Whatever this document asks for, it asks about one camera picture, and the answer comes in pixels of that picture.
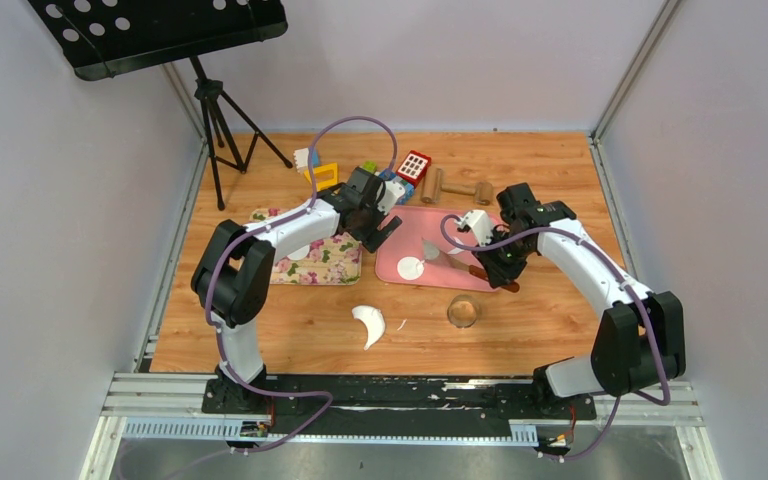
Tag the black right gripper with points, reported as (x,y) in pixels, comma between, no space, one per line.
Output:
(498,273)

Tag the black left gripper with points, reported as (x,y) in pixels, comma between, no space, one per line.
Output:
(373,239)

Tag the pink rectangular tray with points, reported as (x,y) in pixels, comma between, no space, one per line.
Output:
(418,223)

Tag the metal dough scraper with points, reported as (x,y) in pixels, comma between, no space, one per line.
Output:
(440,269)

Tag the wooden dough roller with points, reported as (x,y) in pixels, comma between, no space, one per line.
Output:
(434,185)

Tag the white dough ball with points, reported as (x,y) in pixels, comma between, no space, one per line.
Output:
(410,268)

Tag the white dough scrap crescent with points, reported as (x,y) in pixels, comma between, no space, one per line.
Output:
(374,322)

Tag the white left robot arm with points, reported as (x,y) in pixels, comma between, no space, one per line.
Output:
(233,276)

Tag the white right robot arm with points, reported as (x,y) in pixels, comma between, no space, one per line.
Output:
(640,337)

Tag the flat white dough wrapper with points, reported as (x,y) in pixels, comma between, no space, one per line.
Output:
(299,254)

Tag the red toy brick car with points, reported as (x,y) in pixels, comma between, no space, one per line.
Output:
(370,166)

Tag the blue green white brick stack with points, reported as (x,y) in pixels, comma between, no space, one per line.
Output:
(409,189)

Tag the floral rectangular tray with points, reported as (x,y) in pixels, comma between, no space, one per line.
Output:
(333,261)

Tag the red window toy brick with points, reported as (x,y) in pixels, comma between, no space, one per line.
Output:
(414,167)

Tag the white and blue toy block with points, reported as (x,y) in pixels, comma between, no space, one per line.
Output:
(305,157)

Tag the black tripod stand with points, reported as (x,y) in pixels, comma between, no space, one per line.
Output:
(222,146)

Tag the black perforated stand shelf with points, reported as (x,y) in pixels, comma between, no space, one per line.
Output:
(104,39)

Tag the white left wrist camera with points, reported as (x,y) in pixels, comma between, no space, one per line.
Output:
(394,191)

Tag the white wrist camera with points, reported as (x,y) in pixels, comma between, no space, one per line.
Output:
(394,191)
(479,223)

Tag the yellow triangular toy frame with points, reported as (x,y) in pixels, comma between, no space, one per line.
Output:
(324,176)

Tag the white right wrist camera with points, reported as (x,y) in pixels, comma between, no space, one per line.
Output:
(479,223)

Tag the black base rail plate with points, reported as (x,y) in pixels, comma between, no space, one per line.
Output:
(394,406)

